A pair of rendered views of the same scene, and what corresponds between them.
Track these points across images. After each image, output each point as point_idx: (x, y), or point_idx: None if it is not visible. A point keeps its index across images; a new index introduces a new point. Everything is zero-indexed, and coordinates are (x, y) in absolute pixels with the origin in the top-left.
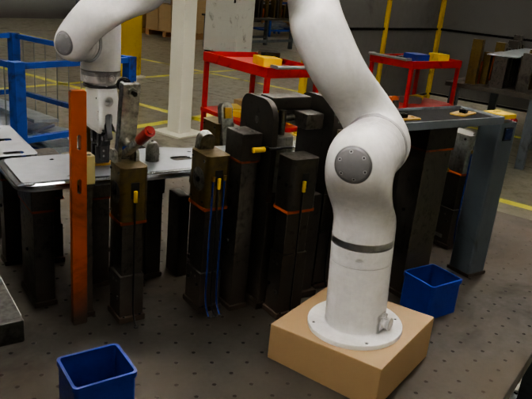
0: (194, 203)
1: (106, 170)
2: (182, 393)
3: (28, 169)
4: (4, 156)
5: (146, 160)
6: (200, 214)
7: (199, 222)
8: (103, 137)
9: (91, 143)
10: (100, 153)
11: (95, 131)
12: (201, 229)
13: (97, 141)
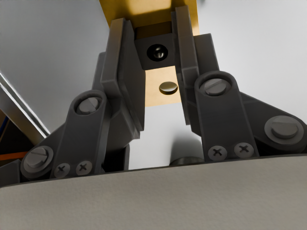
0: (18, 155)
1: (63, 44)
2: None
3: None
4: None
5: (180, 161)
6: (10, 146)
7: (17, 132)
8: (23, 174)
9: (187, 64)
10: (97, 72)
11: (32, 186)
12: (14, 124)
13: (79, 119)
